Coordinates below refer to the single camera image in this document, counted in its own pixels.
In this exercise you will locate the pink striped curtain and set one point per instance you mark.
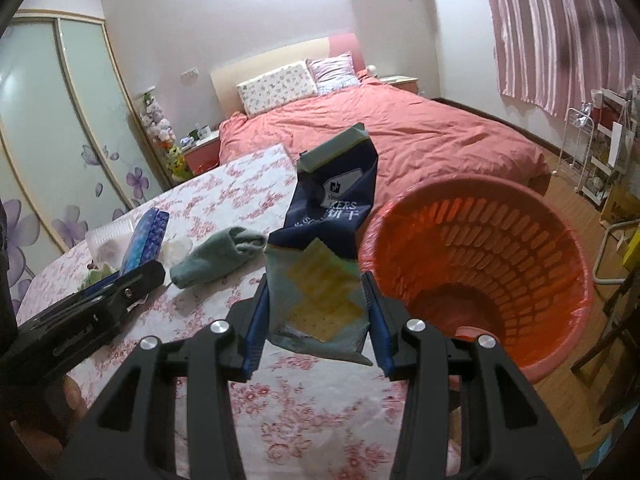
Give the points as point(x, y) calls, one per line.
point(550, 30)

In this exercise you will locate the plush toy tower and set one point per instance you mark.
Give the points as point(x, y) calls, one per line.
point(157, 122)

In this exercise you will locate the dark wooden chair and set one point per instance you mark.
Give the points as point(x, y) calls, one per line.
point(620, 320)

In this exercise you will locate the beige nightstand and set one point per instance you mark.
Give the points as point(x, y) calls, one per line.
point(400, 82)

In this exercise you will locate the floral pillow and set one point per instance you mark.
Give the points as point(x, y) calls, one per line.
point(275, 87)

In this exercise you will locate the green sock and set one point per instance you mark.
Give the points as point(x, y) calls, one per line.
point(215, 260)

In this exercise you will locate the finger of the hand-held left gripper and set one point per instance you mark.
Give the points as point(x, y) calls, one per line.
point(159, 232)
point(136, 242)

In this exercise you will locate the person's left hand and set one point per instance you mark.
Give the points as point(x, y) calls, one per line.
point(75, 395)

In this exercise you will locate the floral tablecloth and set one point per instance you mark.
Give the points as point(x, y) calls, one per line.
point(225, 200)

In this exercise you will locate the yellow box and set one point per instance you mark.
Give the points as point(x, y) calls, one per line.
point(620, 205)

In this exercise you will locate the navy cracker bag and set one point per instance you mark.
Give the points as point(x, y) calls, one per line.
point(320, 200)

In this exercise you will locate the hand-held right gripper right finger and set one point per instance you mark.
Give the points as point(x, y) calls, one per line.
point(377, 325)

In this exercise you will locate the striped pillow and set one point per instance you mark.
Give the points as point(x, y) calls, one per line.
point(332, 72)

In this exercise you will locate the orange plastic basket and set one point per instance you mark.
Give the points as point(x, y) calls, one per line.
point(500, 280)

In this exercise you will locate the beige and pink headboard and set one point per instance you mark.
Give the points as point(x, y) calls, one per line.
point(260, 57)

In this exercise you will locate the clear plastic container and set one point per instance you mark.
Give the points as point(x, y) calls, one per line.
point(107, 240)

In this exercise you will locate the wall socket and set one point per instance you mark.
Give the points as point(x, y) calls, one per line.
point(190, 74)

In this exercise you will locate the white shelf cart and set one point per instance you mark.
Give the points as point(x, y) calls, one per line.
point(612, 150)

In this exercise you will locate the pink nightstand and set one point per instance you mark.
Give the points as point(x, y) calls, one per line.
point(202, 155)

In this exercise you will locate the pink duvet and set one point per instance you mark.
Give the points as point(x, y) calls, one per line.
point(425, 130)

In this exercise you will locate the white mug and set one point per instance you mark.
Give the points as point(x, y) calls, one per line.
point(203, 132)

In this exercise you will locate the flower print sliding wardrobe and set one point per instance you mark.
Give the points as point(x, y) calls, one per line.
point(45, 110)

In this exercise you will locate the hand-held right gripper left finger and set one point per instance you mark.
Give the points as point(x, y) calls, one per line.
point(255, 325)

